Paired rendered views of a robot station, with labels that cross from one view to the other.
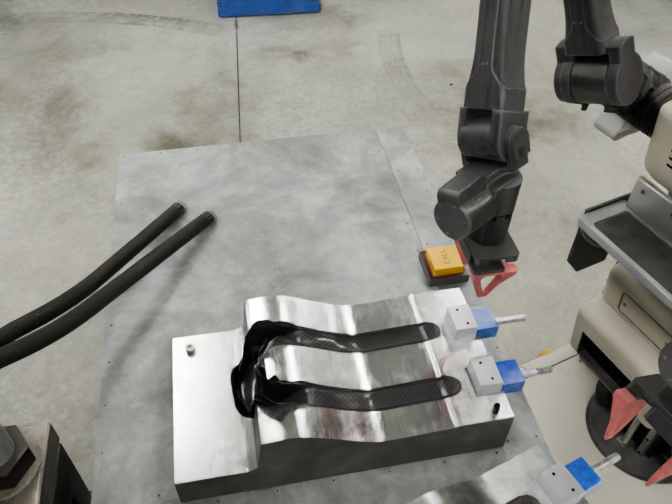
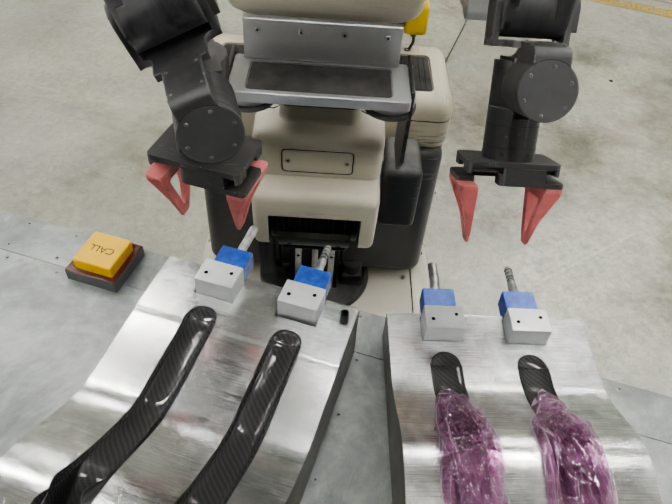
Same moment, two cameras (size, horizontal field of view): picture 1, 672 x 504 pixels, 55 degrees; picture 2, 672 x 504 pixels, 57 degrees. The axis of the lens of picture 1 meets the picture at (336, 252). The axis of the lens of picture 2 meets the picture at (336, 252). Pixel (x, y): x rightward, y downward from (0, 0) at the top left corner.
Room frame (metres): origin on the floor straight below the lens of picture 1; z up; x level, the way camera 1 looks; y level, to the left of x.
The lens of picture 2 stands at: (0.33, 0.19, 1.49)
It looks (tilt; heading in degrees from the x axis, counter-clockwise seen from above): 46 degrees down; 295
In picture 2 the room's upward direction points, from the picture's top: 5 degrees clockwise
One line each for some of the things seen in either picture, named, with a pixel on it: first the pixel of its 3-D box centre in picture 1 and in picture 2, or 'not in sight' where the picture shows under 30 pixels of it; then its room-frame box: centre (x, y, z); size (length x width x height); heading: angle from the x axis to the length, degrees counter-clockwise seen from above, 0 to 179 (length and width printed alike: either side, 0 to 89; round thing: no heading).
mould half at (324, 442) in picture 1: (332, 377); (171, 467); (0.59, 0.00, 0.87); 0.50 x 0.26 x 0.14; 101
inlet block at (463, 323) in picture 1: (487, 322); (235, 261); (0.68, -0.25, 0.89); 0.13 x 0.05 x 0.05; 101
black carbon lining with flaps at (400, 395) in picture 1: (343, 363); (182, 434); (0.58, -0.01, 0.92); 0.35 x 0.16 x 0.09; 101
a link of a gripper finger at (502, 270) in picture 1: (484, 268); (227, 191); (0.66, -0.22, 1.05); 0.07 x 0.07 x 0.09; 11
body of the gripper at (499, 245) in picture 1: (488, 222); (203, 131); (0.68, -0.22, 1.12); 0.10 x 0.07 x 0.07; 11
